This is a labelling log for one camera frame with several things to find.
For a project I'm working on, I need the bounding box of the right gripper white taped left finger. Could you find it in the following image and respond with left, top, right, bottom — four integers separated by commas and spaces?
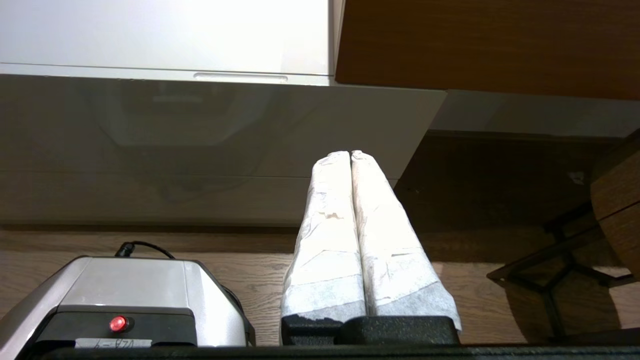
281, 151, 368, 321

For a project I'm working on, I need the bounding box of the right gripper white taped right finger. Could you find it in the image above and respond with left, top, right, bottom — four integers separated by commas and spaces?
351, 150, 462, 331

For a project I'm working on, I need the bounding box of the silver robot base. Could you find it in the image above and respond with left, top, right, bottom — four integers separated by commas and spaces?
0, 255, 257, 349

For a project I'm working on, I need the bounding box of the brown wooden desk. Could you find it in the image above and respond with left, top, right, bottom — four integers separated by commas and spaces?
334, 0, 640, 101

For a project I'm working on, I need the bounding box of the white handwritten label tape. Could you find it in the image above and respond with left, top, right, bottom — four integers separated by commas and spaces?
75, 338, 152, 349

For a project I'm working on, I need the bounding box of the white glossy low cabinet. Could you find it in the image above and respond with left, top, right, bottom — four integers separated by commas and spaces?
0, 0, 401, 227

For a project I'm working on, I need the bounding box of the black base plug cable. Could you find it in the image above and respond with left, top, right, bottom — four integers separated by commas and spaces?
115, 241, 176, 260

